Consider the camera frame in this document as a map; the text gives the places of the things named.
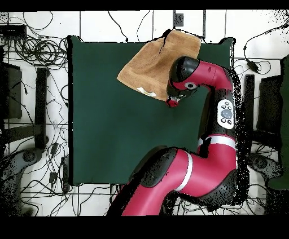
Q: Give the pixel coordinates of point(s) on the tan terry towel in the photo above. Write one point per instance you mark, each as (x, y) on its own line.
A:
(151, 67)

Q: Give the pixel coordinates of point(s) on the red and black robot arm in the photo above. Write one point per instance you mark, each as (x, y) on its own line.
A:
(203, 171)

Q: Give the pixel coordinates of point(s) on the dark flat box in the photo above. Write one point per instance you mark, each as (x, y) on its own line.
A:
(12, 90)
(268, 106)

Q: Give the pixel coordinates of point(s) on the black flat device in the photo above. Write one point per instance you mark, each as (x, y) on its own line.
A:
(12, 30)

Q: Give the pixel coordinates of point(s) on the dark green table cloth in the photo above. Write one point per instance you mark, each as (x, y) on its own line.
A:
(113, 135)

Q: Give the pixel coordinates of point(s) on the black stand leg bar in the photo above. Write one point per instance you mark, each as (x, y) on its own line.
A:
(249, 101)
(41, 101)

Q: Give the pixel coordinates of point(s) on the gray square plate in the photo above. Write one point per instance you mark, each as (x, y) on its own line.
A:
(178, 19)

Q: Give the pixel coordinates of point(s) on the dark stand base foot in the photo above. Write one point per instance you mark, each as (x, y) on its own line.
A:
(260, 162)
(29, 156)

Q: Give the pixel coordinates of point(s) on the black power strip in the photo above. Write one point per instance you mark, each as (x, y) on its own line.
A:
(65, 173)

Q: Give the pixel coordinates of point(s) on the small black power adapter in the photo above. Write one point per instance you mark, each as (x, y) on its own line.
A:
(53, 177)

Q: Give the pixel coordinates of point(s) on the gray rectangular floor frame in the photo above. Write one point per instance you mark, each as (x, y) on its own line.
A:
(204, 22)

